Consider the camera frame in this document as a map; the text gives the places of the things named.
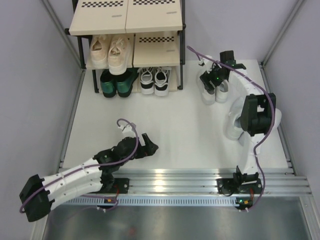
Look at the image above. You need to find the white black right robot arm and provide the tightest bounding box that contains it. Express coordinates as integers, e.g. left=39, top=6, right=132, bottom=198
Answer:
left=198, top=50, right=282, bottom=197

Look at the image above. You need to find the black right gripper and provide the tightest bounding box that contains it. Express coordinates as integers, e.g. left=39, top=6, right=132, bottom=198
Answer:
left=200, top=62, right=226, bottom=93

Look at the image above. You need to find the white leather sneaker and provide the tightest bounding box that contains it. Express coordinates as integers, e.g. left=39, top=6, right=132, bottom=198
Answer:
left=225, top=97, right=245, bottom=141
left=238, top=107, right=283, bottom=148

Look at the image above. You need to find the black beige shoe shelf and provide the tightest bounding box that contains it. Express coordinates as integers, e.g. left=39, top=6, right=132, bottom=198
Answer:
left=65, top=0, right=186, bottom=94

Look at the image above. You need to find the beige lace sneaker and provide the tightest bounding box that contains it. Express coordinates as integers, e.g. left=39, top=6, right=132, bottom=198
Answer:
left=107, top=34, right=131, bottom=76
left=90, top=34, right=110, bottom=69

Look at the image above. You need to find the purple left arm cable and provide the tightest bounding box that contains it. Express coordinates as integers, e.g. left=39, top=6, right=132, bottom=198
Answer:
left=19, top=117, right=140, bottom=215

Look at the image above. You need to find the white leather sneaker right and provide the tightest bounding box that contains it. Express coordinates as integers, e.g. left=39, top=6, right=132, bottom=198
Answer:
left=238, top=107, right=283, bottom=148

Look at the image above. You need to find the aluminium frame post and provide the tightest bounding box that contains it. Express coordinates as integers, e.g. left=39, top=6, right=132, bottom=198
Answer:
left=260, top=0, right=307, bottom=69
left=40, top=0, right=80, bottom=62

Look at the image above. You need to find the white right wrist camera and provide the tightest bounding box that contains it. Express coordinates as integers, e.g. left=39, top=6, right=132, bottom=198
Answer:
left=198, top=55, right=215, bottom=73

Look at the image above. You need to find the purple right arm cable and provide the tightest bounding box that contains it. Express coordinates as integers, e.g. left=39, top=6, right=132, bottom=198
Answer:
left=186, top=45, right=277, bottom=211

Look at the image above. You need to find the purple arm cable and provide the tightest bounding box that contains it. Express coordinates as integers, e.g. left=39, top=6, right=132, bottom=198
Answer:
left=186, top=45, right=277, bottom=211
left=19, top=117, right=140, bottom=215

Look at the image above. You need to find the aluminium frame post left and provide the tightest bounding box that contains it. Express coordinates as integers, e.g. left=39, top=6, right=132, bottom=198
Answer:
left=40, top=0, right=80, bottom=62

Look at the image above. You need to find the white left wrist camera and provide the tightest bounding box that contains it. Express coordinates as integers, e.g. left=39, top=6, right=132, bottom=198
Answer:
left=118, top=122, right=136, bottom=135

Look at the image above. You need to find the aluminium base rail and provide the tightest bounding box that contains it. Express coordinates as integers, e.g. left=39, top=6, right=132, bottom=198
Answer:
left=41, top=167, right=313, bottom=211

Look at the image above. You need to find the aluminium frame post right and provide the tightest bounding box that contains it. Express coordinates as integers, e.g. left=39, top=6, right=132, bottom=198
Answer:
left=260, top=0, right=307, bottom=69

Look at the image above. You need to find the black white sneaker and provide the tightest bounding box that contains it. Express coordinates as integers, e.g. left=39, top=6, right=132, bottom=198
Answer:
left=138, top=67, right=154, bottom=95
left=154, top=66, right=172, bottom=97

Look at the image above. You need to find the white grey sneaker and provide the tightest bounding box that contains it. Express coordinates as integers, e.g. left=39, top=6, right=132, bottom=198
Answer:
left=197, top=71, right=216, bottom=105
left=215, top=80, right=229, bottom=103

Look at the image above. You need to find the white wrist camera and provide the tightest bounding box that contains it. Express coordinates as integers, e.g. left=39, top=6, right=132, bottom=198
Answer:
left=198, top=55, right=215, bottom=73
left=118, top=122, right=136, bottom=135

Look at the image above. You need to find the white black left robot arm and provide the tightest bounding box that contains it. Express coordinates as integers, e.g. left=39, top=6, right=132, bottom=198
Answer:
left=19, top=133, right=159, bottom=222

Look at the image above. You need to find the green loafer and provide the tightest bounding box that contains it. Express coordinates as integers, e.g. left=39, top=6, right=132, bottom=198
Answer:
left=115, top=67, right=139, bottom=98
left=100, top=69, right=117, bottom=98

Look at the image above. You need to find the white leather sneaker left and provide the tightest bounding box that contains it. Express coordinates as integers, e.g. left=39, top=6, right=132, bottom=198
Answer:
left=225, top=97, right=245, bottom=141

